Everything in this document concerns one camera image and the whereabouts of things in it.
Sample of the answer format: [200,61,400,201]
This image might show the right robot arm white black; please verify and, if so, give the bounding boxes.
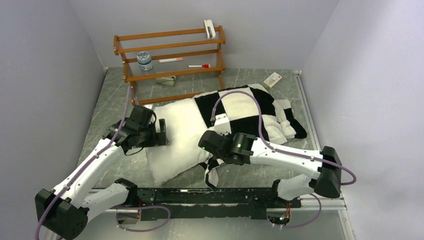
[198,130,342,201]

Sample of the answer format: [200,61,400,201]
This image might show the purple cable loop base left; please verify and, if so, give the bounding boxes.
[115,205,172,233]

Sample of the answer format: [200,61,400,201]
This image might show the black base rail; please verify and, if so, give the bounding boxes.
[130,187,302,221]

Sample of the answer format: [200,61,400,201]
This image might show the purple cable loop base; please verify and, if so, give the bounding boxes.
[266,193,323,231]
[115,205,172,233]

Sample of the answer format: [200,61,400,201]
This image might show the green white stapler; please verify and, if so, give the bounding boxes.
[155,76,176,87]

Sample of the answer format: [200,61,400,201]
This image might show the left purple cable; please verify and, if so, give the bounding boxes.
[34,86,140,240]

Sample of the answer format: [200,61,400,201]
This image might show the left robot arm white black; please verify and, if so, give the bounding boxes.
[35,104,168,240]

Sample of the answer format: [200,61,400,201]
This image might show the white marker pink cap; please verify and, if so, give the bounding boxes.
[158,57,184,63]

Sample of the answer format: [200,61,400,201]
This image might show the white clip on rack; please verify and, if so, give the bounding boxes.
[203,19,216,40]

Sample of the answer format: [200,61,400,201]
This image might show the wooden shelf rack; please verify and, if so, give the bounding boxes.
[113,25,226,92]

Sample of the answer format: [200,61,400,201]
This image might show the small white green box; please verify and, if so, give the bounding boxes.
[263,72,283,89]

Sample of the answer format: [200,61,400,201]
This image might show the purple cable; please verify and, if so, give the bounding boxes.
[210,90,358,186]
[34,86,140,240]

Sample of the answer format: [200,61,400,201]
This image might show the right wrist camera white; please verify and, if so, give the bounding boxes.
[213,113,232,136]

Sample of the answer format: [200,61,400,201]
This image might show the black white checkered pillowcase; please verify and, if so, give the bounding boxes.
[192,83,308,189]

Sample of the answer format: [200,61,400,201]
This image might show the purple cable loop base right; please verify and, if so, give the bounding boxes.
[266,193,323,231]

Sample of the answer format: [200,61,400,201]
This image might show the white marker red cap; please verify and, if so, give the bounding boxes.
[187,64,211,69]

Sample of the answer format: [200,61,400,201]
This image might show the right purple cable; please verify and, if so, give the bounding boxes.
[210,90,358,186]

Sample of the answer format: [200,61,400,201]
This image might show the blue white round jar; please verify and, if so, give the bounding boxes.
[136,51,153,71]

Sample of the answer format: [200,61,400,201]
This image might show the white pillow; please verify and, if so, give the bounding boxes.
[146,98,212,186]

